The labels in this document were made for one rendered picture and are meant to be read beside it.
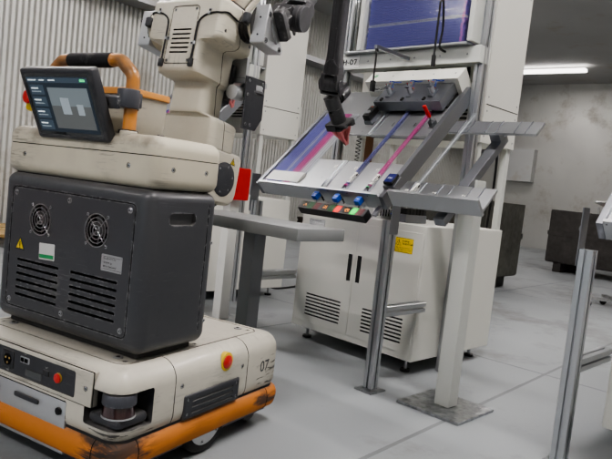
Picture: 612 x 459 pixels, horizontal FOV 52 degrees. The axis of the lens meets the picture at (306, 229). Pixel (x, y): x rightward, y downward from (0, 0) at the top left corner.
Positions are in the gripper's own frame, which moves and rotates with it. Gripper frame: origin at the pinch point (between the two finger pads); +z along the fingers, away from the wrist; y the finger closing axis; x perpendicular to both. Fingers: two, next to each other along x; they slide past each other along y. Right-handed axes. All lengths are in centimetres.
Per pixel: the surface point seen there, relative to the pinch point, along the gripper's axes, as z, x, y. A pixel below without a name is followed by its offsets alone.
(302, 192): 17.7, 11.6, 21.7
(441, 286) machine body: 72, -6, -20
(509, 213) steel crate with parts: 214, -248, 91
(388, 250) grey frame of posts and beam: 31.7, 21.4, -24.6
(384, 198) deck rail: 16.5, 10.8, -20.6
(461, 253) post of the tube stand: 35, 12, -49
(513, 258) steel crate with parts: 259, -242, 93
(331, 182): 15.4, 5.6, 9.3
